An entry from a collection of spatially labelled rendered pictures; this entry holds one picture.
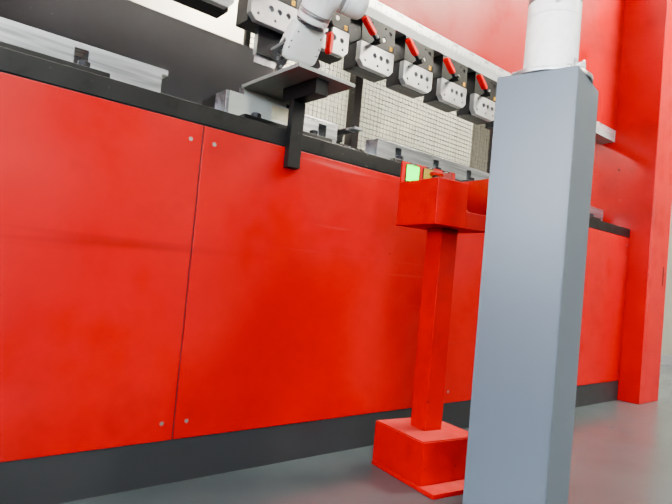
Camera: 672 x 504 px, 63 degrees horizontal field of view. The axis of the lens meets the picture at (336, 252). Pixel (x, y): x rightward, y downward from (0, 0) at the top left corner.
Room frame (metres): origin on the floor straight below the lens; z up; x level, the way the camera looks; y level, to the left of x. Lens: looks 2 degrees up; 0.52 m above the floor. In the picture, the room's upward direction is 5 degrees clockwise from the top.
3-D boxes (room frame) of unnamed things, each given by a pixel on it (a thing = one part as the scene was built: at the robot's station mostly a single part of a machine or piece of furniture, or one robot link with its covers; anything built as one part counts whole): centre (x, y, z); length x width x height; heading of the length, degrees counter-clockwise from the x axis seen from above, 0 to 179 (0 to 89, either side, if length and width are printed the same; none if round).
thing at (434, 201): (1.51, -0.29, 0.75); 0.20 x 0.16 x 0.18; 122
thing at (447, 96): (2.05, -0.35, 1.26); 0.15 x 0.09 x 0.17; 130
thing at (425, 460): (1.48, -0.30, 0.06); 0.25 x 0.20 x 0.12; 32
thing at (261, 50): (1.55, 0.24, 1.13); 0.10 x 0.02 x 0.10; 130
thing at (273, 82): (1.44, 0.14, 1.00); 0.26 x 0.18 x 0.01; 40
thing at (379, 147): (2.37, -0.72, 0.92); 1.68 x 0.06 x 0.10; 130
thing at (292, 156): (1.41, 0.12, 0.88); 0.14 x 0.04 x 0.22; 40
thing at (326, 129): (1.59, 0.20, 0.92); 0.39 x 0.06 x 0.10; 130
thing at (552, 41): (1.28, -0.46, 1.09); 0.19 x 0.19 x 0.18
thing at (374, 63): (1.79, -0.05, 1.26); 0.15 x 0.09 x 0.17; 130
